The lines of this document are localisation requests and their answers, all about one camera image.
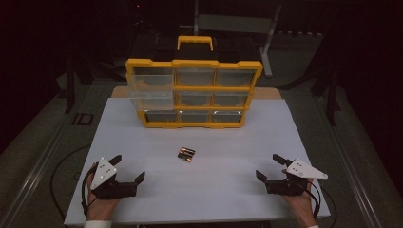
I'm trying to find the yellow drawer organizer cabinet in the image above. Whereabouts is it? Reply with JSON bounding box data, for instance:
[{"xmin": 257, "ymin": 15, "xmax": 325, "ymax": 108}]
[{"xmin": 125, "ymin": 35, "xmax": 264, "ymax": 129}]

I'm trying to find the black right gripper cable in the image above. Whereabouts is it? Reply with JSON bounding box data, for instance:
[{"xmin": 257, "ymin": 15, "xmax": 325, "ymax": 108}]
[{"xmin": 303, "ymin": 180, "xmax": 321, "ymax": 221}]

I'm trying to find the person's right hand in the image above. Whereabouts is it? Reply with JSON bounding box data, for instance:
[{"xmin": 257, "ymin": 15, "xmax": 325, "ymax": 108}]
[{"xmin": 280, "ymin": 169, "xmax": 318, "ymax": 228}]

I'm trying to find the person's left hand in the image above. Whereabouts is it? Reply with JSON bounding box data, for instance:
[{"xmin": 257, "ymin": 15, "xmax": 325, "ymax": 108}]
[{"xmin": 86, "ymin": 172, "xmax": 122, "ymax": 221}]

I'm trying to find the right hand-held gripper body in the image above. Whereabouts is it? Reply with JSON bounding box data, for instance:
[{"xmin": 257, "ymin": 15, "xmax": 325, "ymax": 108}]
[{"xmin": 265, "ymin": 158, "xmax": 329, "ymax": 198}]

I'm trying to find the clear plastic drawer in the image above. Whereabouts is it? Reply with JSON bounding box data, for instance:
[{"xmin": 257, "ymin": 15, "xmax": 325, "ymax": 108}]
[{"xmin": 127, "ymin": 74, "xmax": 175, "ymax": 112}]

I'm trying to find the metal floor rail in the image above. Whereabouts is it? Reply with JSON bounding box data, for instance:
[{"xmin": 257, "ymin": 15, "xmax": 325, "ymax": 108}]
[
  {"xmin": 0, "ymin": 122, "xmax": 75, "ymax": 228},
  {"xmin": 317, "ymin": 94, "xmax": 383, "ymax": 228}
]

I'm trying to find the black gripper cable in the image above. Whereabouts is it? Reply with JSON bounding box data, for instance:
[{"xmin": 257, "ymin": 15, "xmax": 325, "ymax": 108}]
[
  {"xmin": 81, "ymin": 164, "xmax": 98, "ymax": 218},
  {"xmin": 303, "ymin": 180, "xmax": 321, "ymax": 221}
]

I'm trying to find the grey metal stand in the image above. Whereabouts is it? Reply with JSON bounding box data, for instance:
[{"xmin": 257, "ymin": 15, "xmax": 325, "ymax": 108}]
[{"xmin": 180, "ymin": 0, "xmax": 283, "ymax": 79}]

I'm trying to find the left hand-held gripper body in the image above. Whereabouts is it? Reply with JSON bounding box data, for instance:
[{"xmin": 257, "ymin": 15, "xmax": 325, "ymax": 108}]
[{"xmin": 89, "ymin": 157, "xmax": 138, "ymax": 200}]

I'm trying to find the black stand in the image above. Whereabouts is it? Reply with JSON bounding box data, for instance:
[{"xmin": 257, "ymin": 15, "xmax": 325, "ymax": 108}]
[{"xmin": 312, "ymin": 72, "xmax": 341, "ymax": 126}]

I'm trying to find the black floor cable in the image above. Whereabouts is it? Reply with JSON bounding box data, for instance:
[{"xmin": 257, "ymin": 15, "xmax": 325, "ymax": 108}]
[
  {"xmin": 50, "ymin": 143, "xmax": 93, "ymax": 222},
  {"xmin": 320, "ymin": 186, "xmax": 337, "ymax": 228}
]

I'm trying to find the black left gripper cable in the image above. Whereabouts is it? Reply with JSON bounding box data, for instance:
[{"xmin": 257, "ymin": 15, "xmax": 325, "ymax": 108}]
[{"xmin": 81, "ymin": 164, "xmax": 98, "ymax": 218}]

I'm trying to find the white board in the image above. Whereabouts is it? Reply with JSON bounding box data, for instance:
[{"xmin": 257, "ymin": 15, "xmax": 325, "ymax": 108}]
[{"xmin": 64, "ymin": 97, "xmax": 331, "ymax": 226}]

